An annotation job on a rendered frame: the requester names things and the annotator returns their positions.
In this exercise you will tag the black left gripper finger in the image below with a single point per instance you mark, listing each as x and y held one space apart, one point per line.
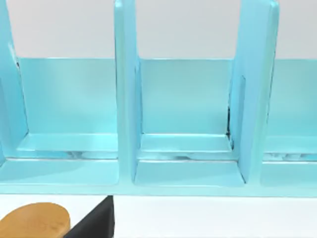
99 220

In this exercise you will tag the round wooden coaster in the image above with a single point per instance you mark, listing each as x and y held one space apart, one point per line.
37 219

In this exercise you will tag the light blue rack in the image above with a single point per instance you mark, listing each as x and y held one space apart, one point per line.
173 104

